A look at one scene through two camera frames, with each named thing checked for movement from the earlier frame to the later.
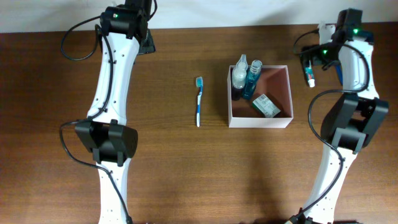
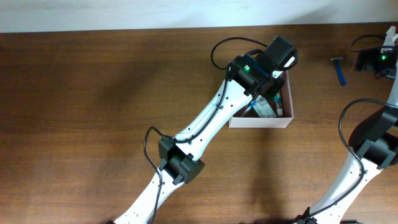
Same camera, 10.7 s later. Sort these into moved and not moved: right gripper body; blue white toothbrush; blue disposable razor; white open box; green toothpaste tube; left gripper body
Moved: left gripper body; right gripper body; blue white toothbrush; green toothpaste tube
Not moved: white open box; blue disposable razor
